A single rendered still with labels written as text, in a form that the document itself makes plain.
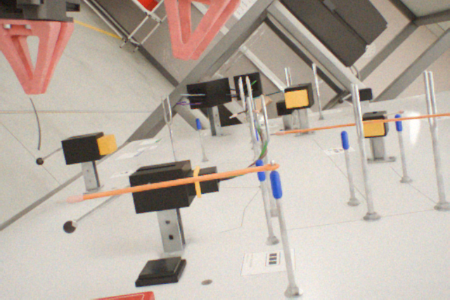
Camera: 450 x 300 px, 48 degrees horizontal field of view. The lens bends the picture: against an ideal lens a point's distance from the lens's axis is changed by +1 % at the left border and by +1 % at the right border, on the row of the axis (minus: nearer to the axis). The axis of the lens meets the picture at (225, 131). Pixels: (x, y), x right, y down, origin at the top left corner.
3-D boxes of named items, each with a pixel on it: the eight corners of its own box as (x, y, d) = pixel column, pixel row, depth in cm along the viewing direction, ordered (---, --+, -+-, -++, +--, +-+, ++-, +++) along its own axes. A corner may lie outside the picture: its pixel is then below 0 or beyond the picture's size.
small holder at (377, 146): (399, 149, 81) (393, 105, 80) (394, 163, 72) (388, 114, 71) (369, 151, 82) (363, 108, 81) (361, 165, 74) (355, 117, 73)
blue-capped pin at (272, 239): (265, 240, 51) (252, 159, 50) (280, 239, 51) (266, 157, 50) (264, 246, 50) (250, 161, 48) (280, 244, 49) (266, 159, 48)
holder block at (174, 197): (147, 201, 55) (140, 166, 54) (197, 194, 54) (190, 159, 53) (135, 214, 50) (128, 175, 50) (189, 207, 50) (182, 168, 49)
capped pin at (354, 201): (358, 206, 57) (348, 131, 56) (345, 205, 58) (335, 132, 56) (361, 201, 58) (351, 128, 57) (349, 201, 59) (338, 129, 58)
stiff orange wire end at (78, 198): (59, 203, 39) (58, 196, 39) (279, 167, 38) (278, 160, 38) (53, 208, 38) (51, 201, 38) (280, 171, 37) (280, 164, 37)
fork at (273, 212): (265, 218, 58) (245, 98, 56) (266, 213, 60) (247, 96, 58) (283, 216, 58) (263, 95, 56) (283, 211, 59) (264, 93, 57)
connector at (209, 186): (177, 190, 53) (174, 173, 53) (221, 183, 53) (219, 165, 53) (174, 199, 50) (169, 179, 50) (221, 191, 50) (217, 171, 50)
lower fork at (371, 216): (383, 220, 51) (365, 82, 49) (365, 223, 51) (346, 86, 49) (378, 214, 53) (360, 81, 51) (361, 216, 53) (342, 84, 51)
